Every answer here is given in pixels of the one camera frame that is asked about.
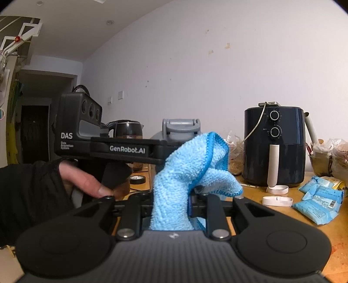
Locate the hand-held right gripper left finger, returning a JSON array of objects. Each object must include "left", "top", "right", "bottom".
[{"left": 73, "top": 192, "right": 155, "bottom": 241}]

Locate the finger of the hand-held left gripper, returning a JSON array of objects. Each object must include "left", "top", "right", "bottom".
[{"left": 152, "top": 140, "right": 168, "bottom": 165}]

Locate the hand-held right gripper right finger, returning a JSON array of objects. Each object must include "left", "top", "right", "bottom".
[{"left": 190, "top": 192, "right": 275, "bottom": 241}]

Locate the clear shaker bottle grey lid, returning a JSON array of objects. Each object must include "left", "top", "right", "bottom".
[{"left": 149, "top": 118, "right": 202, "bottom": 191}]

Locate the light blue microfiber cloth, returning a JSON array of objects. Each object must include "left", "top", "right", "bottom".
[{"left": 150, "top": 132, "right": 243, "bottom": 231}]

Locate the person's left hand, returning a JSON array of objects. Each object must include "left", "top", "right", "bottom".
[{"left": 58, "top": 160, "right": 131, "bottom": 199}]

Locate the black electric kettle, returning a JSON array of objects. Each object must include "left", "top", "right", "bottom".
[{"left": 106, "top": 120, "right": 144, "bottom": 139}]

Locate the clear bag with brown contents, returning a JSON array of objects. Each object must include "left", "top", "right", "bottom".
[{"left": 226, "top": 131, "right": 245, "bottom": 176}]

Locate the yellow hanging cloth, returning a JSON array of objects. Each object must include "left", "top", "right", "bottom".
[{"left": 7, "top": 79, "right": 24, "bottom": 164}]

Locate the white plastic band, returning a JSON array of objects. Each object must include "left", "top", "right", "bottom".
[
  {"left": 266, "top": 185, "right": 289, "bottom": 195},
  {"left": 262, "top": 196, "right": 293, "bottom": 206}
]

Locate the black air fryer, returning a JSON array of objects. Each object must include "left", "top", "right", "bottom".
[{"left": 242, "top": 106, "right": 306, "bottom": 188}]

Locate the blue snack packet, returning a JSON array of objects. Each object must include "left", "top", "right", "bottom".
[
  {"left": 303, "top": 188, "right": 344, "bottom": 211},
  {"left": 292, "top": 200, "right": 339, "bottom": 225},
  {"left": 298, "top": 176, "right": 331, "bottom": 194}
]

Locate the yellow snack packet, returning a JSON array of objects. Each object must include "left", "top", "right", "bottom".
[{"left": 325, "top": 177, "right": 346, "bottom": 189}]

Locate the white cardboard tube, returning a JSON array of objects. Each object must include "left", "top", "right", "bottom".
[{"left": 304, "top": 111, "right": 318, "bottom": 151}]

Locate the white charging cable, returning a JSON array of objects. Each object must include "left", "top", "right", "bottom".
[{"left": 239, "top": 105, "right": 266, "bottom": 145}]

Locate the white lattice frame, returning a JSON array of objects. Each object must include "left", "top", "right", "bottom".
[{"left": 0, "top": 16, "right": 43, "bottom": 55}]

